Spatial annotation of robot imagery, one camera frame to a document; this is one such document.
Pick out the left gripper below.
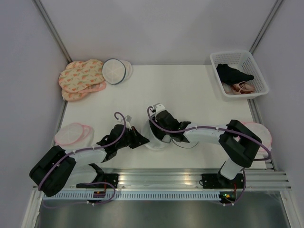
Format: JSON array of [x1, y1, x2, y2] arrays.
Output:
[[116, 126, 149, 150]]

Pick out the blue-zip mesh laundry bag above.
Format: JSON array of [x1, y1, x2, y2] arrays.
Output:
[[141, 120, 199, 151]]

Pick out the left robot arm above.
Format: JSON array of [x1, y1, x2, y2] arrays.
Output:
[[29, 124, 150, 197]]

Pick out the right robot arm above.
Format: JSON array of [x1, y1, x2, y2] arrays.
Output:
[[142, 110, 262, 188]]

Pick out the pink-trim mesh bag left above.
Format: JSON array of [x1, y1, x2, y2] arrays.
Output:
[[54, 123, 95, 150]]

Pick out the pink-trim mesh bag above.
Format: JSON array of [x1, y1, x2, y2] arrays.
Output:
[[54, 123, 95, 150], [242, 122, 272, 151]]

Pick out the white mesh bag behind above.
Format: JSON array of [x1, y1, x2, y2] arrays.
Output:
[[121, 60, 133, 81]]

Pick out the floral laundry bag bottom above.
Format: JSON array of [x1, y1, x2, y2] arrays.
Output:
[[61, 89, 88, 102]]

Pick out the floral laundry bag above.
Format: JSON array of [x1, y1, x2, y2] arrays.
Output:
[[58, 59, 104, 93], [61, 89, 88, 102]]

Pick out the floral laundry bag top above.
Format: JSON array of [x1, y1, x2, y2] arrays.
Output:
[[58, 59, 104, 93]]

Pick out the black bra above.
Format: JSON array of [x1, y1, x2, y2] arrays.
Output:
[[216, 64, 254, 85]]

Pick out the pink bra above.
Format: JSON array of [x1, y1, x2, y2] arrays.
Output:
[[230, 81, 255, 95]]

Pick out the pink-trim mesh bag right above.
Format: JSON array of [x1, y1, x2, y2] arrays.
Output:
[[242, 122, 272, 151]]

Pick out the white plastic basket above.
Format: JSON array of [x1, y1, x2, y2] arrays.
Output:
[[210, 50, 269, 101]]

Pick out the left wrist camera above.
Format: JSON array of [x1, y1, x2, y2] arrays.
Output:
[[125, 115, 132, 129]]

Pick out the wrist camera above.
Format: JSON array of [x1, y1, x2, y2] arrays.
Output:
[[125, 115, 132, 129], [152, 103, 166, 115]]

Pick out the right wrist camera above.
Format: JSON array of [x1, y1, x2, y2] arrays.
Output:
[[152, 103, 166, 115]]

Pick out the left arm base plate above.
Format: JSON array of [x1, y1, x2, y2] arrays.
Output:
[[76, 173, 119, 189]]

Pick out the white slotted cable duct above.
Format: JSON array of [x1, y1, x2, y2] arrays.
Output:
[[43, 190, 220, 201]]

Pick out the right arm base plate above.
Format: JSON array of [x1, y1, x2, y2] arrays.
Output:
[[200, 173, 245, 190]]

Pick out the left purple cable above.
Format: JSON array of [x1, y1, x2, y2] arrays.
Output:
[[37, 112, 126, 209]]

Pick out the aluminium rail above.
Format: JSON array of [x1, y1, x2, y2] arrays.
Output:
[[103, 168, 291, 191]]

